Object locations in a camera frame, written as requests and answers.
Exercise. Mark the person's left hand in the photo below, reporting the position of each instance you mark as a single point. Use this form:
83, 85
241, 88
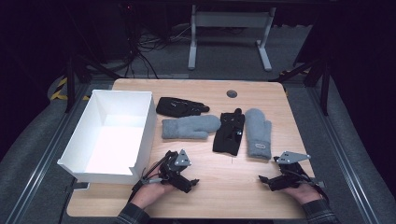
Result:
151, 193

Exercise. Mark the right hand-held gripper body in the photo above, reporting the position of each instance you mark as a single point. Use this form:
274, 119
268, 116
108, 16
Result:
291, 174

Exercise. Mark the white metal desk frame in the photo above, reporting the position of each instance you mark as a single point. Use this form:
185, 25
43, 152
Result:
230, 20

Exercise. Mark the black metal stand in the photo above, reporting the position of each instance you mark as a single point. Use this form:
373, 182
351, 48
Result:
71, 84
323, 87

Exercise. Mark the plain grey mitten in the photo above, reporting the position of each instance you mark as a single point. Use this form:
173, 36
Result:
190, 127

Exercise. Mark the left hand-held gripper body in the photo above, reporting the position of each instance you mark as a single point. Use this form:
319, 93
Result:
172, 172

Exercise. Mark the aluminium floor rail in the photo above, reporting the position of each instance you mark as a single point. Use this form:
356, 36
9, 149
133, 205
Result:
46, 155
342, 158

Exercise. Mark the grey round table grommet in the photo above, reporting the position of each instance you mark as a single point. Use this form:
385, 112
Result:
232, 93

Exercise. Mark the black glove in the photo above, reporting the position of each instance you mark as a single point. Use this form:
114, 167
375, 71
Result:
229, 133
180, 107

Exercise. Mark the person's right hand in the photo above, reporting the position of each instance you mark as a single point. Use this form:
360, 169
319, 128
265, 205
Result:
303, 193

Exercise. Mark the grey mitten with label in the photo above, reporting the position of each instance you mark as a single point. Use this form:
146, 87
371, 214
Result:
257, 133

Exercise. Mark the white box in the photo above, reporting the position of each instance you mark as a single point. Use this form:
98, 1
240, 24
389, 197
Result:
115, 140

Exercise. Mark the yellow black hazard tape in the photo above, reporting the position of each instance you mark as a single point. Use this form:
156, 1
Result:
59, 91

